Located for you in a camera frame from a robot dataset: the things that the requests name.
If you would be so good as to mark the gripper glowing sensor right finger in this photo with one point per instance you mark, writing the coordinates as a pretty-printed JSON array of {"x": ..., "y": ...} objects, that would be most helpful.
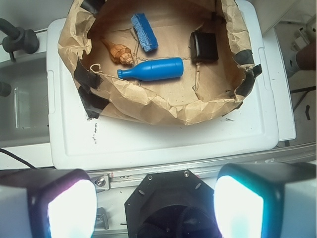
[{"x": 266, "y": 200}]

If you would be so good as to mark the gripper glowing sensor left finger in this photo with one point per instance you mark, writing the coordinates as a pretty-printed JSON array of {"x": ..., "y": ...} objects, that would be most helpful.
[{"x": 47, "y": 203}]

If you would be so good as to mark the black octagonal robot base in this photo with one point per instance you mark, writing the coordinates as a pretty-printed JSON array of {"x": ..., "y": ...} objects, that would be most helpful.
[{"x": 171, "y": 205}]

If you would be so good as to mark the brown spiral shell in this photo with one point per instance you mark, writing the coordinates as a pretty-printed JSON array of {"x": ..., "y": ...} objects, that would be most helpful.
[{"x": 118, "y": 53}]

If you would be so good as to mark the white plastic bin lid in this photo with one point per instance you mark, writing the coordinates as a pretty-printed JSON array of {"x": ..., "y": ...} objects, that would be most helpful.
[{"x": 264, "y": 119}]

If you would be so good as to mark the clear plastic container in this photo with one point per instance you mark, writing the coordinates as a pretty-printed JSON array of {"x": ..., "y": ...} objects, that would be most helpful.
[{"x": 24, "y": 112}]

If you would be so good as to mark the blue plastic bottle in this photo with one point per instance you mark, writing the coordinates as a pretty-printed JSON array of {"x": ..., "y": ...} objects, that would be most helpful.
[{"x": 153, "y": 70}]

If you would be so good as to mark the crumpled brown paper bag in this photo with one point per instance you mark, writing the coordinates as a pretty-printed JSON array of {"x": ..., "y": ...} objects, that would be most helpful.
[{"x": 205, "y": 91}]

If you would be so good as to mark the black leather wallet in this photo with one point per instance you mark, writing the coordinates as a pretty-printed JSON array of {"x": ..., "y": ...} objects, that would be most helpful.
[{"x": 203, "y": 47}]

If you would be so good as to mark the grey faucet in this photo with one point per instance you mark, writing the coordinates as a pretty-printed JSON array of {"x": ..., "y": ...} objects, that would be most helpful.
[{"x": 18, "y": 38}]

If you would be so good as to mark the blue sponge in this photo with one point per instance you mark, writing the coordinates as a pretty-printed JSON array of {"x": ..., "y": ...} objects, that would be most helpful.
[{"x": 144, "y": 32}]

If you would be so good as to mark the aluminium frame rail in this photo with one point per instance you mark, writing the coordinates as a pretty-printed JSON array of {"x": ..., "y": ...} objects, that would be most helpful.
[{"x": 205, "y": 168}]

